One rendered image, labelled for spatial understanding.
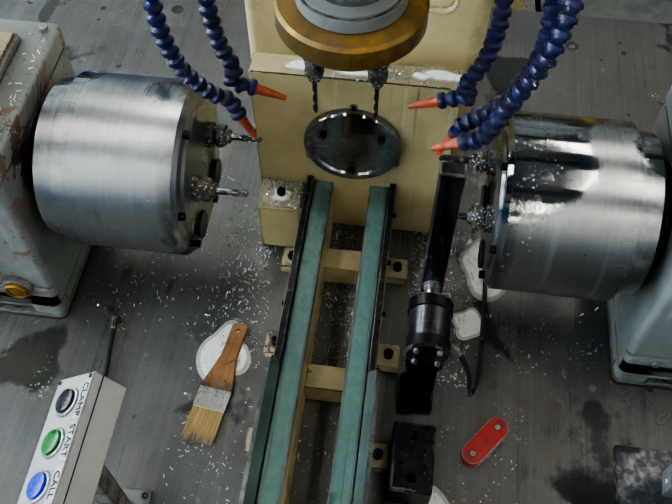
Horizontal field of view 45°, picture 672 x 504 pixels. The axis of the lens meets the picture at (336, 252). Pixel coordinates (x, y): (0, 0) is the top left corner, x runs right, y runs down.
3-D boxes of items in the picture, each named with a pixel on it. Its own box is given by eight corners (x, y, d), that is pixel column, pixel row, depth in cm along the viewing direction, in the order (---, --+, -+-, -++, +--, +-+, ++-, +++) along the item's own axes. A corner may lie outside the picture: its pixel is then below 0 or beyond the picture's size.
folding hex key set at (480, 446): (493, 417, 121) (495, 412, 120) (510, 432, 120) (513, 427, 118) (455, 457, 118) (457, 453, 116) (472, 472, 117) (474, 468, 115)
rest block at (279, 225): (268, 216, 142) (263, 173, 132) (307, 221, 141) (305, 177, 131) (262, 244, 139) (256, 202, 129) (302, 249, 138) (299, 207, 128)
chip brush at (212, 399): (226, 322, 130) (226, 319, 130) (256, 329, 129) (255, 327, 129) (179, 440, 119) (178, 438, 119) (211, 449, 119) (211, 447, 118)
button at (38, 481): (43, 477, 91) (30, 472, 90) (59, 475, 89) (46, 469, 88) (34, 504, 89) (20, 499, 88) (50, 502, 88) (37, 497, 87)
